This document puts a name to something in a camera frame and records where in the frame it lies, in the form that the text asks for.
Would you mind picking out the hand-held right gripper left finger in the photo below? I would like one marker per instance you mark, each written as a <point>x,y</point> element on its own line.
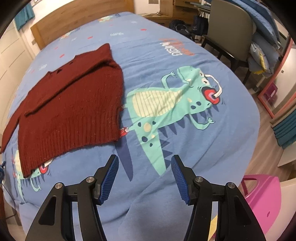
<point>108,179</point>

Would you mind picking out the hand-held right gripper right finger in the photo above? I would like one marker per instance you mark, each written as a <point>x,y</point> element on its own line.
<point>181,179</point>

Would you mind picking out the dark red knitted sweater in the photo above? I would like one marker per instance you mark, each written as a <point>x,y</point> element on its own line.
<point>69,104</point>

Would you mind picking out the pink plastic toy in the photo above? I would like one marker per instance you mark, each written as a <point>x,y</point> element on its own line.
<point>261,199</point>

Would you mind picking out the blue dinosaur print bed sheet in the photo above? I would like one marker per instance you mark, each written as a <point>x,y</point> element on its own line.
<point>166,69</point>

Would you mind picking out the teal pleated cloth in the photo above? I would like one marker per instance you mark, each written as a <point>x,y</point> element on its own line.
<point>285,132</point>

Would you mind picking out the pink framed mirror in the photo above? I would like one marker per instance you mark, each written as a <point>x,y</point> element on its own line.
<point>275,92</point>

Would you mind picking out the black backpack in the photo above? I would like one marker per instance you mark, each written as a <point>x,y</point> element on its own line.
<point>181,29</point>

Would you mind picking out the dark bag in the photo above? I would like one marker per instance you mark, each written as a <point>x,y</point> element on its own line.
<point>200,24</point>

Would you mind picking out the wooden bedside cabinet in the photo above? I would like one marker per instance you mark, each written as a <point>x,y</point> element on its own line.
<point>159,18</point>

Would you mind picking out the wooden headboard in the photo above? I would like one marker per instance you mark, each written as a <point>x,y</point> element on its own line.
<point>69,20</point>

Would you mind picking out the teal curtain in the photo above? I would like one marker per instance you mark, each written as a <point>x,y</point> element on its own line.
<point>24,16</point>

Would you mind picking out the grey chair with dark frame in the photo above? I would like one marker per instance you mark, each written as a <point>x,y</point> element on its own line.
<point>229,30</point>

